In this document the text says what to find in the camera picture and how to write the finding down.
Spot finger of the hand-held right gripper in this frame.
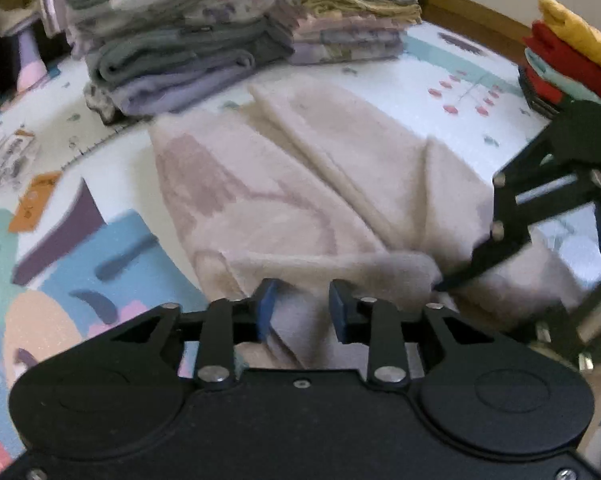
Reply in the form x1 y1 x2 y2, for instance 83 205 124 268
432 120 601 293
528 280 601 373

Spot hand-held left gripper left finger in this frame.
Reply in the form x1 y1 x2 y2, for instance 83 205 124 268
110 277 281 390

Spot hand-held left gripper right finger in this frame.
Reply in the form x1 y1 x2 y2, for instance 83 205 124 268
329 279 501 391

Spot beige knit sweater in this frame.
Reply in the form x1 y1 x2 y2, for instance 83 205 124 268
148 80 581 371

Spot stack of pastel folded clothes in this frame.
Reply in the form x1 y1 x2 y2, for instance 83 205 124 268
285 0 426 66

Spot stack of grey folded clothes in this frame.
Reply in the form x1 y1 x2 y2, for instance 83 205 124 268
63 0 298 123

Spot teal folded garment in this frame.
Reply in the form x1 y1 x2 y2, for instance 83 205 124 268
525 47 601 106

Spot black striped folded garment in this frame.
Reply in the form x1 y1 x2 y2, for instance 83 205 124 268
518 65 561 121

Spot yellow folded sweater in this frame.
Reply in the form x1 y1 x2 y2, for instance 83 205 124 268
538 0 601 86

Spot cartoon printed play mat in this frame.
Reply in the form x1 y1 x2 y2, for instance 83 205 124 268
0 20 601 466

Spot orange card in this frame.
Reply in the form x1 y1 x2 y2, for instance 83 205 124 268
8 170 64 233

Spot scattered picture cards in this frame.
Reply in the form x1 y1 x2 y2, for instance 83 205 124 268
0 125 38 201

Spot purple pedestal stool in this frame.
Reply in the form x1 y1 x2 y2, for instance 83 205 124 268
0 5 61 93

